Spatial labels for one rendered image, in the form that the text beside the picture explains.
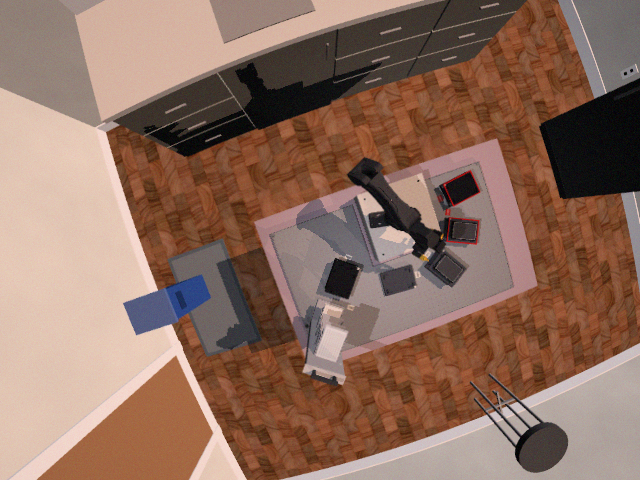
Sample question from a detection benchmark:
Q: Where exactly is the grey microplate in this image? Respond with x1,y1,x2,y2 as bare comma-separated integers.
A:
433,254,463,283
450,221,477,241

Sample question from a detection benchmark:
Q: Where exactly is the grey rack with shelves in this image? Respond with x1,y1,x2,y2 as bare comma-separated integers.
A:
305,299,345,376

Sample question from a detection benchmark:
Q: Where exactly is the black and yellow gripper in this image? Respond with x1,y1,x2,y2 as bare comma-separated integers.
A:
412,229,443,261

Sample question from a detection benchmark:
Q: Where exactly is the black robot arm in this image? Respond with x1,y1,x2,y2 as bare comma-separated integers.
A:
347,157,446,253

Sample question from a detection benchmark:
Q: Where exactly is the white microplate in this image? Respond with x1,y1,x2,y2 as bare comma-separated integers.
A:
315,324,348,362

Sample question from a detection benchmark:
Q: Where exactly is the beige well plate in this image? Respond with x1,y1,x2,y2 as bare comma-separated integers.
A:
316,303,343,329

